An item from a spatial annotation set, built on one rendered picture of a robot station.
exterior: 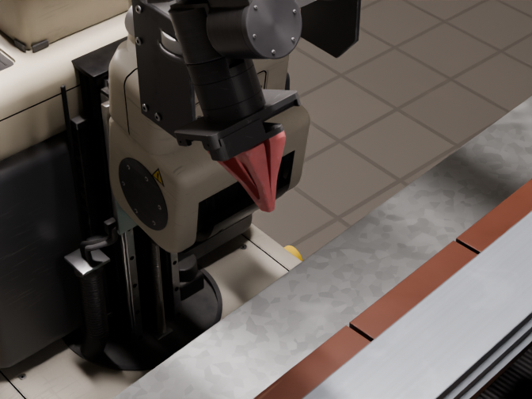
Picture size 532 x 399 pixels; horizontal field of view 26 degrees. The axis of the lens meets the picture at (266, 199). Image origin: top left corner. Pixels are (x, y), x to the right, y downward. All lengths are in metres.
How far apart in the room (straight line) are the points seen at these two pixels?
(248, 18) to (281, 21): 0.03
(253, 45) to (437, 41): 2.27
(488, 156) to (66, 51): 0.61
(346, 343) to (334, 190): 1.49
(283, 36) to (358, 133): 1.88
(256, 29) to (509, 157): 0.79
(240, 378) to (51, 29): 0.58
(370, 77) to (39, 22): 1.53
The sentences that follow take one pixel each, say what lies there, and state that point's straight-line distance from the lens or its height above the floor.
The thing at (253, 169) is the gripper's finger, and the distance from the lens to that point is 1.02.
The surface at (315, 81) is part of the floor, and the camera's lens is 2.99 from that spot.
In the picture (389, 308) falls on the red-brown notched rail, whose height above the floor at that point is 0.83.
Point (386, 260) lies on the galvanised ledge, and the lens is 1.47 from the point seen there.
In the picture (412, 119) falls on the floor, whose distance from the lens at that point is 2.87.
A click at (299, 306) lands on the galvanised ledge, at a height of 0.68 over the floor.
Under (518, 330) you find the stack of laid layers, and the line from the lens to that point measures 1.19.
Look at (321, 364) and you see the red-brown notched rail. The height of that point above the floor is 0.83.
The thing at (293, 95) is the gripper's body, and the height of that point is 1.09.
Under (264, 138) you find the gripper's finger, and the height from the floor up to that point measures 1.07.
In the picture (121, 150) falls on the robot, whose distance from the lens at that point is 1.50.
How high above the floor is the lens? 1.68
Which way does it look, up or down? 40 degrees down
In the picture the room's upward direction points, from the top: straight up
